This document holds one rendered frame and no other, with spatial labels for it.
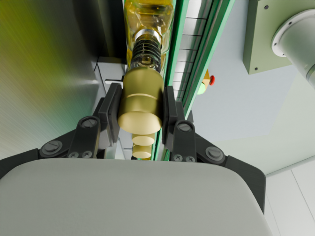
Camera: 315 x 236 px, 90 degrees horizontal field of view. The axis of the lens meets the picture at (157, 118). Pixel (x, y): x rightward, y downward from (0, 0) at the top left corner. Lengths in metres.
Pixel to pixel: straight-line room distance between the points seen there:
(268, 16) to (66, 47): 0.48
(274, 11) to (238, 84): 0.33
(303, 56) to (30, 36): 0.52
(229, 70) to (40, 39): 0.63
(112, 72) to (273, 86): 0.69
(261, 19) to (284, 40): 0.09
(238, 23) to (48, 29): 0.51
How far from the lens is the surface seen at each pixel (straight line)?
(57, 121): 0.26
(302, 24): 0.58
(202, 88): 0.61
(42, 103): 0.23
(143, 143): 0.24
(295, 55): 0.54
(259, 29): 0.57
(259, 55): 0.62
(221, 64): 0.69
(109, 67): 0.51
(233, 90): 0.81
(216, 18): 0.37
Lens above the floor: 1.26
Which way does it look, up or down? 34 degrees down
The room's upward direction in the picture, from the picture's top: 179 degrees counter-clockwise
